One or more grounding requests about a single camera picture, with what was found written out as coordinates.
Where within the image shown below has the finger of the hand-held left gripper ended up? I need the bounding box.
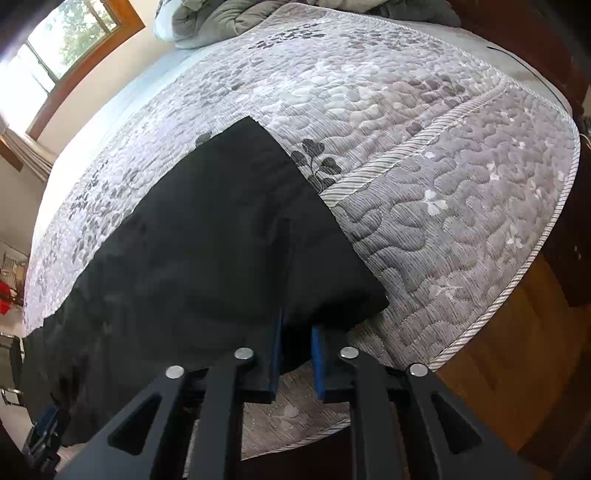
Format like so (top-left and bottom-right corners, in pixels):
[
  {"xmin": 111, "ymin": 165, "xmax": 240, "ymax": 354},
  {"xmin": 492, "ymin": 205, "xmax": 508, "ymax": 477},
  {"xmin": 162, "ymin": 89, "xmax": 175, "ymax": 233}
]
[{"xmin": 38, "ymin": 405, "xmax": 60, "ymax": 437}]

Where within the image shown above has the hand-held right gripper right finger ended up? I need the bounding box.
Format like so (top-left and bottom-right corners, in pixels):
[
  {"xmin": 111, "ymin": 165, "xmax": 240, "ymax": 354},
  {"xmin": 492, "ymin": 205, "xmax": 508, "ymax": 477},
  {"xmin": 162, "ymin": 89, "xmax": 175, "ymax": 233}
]
[{"xmin": 311, "ymin": 323, "xmax": 542, "ymax": 480}]

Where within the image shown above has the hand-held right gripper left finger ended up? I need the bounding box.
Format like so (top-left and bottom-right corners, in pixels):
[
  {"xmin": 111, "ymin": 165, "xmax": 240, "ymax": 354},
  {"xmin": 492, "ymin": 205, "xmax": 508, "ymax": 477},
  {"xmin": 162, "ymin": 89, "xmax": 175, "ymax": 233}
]
[{"xmin": 55, "ymin": 313, "xmax": 284, "ymax": 480}]

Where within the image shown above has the black quilted jacket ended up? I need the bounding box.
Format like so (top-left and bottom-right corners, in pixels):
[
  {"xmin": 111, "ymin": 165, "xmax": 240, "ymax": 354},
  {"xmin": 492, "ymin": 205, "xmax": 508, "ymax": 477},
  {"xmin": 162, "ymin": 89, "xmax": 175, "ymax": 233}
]
[{"xmin": 21, "ymin": 115, "xmax": 389, "ymax": 448}]

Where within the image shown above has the black chair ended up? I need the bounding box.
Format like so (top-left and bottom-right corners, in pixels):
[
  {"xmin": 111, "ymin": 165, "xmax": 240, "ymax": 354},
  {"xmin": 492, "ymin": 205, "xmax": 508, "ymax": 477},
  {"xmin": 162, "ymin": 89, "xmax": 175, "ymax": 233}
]
[{"xmin": 0, "ymin": 331, "xmax": 26, "ymax": 409}]

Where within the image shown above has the quilted floral bedspread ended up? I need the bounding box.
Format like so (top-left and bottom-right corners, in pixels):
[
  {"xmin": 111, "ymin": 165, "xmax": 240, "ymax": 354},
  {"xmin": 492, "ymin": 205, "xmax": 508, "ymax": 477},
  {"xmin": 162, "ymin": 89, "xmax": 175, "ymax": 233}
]
[{"xmin": 23, "ymin": 7, "xmax": 581, "ymax": 462}]

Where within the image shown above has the beige curtain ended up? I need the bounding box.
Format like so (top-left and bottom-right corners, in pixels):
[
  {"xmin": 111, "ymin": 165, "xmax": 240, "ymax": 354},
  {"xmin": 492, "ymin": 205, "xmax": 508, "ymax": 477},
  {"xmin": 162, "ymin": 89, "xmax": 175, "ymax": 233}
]
[{"xmin": 0, "ymin": 115, "xmax": 55, "ymax": 184}]

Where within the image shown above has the light blue bed sheet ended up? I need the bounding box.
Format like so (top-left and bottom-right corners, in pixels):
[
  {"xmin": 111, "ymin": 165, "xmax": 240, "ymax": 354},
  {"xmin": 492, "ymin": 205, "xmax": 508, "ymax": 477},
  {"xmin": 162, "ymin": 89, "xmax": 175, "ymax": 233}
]
[{"xmin": 44, "ymin": 45, "xmax": 204, "ymax": 195}]

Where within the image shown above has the light blue pillow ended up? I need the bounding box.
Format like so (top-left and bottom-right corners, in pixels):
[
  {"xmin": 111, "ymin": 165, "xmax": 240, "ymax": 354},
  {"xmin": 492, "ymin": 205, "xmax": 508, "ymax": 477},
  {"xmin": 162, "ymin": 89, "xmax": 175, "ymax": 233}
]
[{"xmin": 154, "ymin": 0, "xmax": 462, "ymax": 51}]

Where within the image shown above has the wooden framed window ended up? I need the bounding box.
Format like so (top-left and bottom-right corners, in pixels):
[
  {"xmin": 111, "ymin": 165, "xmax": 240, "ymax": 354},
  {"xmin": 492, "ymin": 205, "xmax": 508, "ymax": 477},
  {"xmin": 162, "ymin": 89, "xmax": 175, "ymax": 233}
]
[{"xmin": 0, "ymin": 0, "xmax": 147, "ymax": 141}]

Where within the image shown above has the metal wire rack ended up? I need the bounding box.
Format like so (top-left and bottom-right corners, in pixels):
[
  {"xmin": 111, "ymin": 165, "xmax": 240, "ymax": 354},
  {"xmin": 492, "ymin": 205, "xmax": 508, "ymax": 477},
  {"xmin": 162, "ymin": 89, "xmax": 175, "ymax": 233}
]
[{"xmin": 0, "ymin": 249, "xmax": 29, "ymax": 306}]

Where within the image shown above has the thin black cable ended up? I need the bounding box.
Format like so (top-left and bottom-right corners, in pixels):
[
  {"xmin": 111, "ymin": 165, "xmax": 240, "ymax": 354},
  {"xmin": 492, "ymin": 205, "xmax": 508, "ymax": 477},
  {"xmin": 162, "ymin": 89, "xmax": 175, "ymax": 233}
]
[{"xmin": 485, "ymin": 45, "xmax": 572, "ymax": 114}]

